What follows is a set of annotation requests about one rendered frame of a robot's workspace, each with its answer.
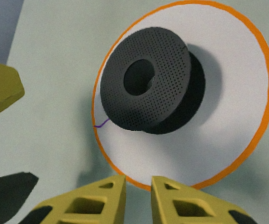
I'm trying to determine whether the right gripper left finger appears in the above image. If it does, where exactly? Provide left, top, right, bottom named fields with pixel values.
left=31, top=175, right=126, bottom=224

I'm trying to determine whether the orange painted ring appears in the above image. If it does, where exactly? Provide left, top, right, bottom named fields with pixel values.
left=91, top=0, right=269, bottom=192

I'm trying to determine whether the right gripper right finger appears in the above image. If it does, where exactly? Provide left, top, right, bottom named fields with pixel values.
left=151, top=176, right=251, bottom=224

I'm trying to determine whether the white flat disc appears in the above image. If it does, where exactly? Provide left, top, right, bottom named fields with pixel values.
left=94, top=4, right=269, bottom=186

